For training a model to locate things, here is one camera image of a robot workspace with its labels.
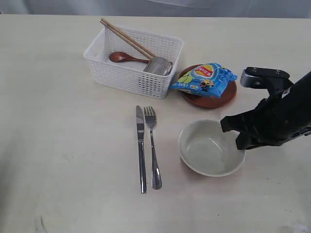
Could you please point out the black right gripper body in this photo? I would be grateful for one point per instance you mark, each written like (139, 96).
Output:
(283, 116)

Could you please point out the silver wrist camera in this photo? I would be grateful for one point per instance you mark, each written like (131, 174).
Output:
(265, 78)

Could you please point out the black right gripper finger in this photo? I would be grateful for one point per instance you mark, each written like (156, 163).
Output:
(246, 142)
(239, 122)

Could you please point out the pale green ceramic bowl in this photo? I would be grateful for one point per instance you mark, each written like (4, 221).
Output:
(207, 150)

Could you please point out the steel table knife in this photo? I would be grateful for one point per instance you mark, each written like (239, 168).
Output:
(140, 134)

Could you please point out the grey backdrop curtain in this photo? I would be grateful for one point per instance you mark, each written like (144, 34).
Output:
(161, 8)

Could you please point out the blue chips bag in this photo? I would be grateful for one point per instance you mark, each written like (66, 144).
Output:
(207, 80)

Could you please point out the white plastic woven basket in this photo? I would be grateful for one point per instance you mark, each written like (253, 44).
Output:
(130, 76)

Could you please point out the brown wooden spoon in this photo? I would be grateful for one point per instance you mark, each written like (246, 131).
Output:
(119, 57)

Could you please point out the stainless steel cup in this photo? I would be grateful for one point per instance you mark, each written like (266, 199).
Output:
(159, 66)

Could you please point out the brown round plate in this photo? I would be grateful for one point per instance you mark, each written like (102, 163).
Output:
(211, 103)

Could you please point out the wooden chopstick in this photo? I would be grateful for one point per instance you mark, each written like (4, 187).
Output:
(128, 36)

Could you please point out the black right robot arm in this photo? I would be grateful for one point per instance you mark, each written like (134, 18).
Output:
(302, 82)

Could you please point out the steel fork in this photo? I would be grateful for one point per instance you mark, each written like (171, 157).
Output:
(150, 120)

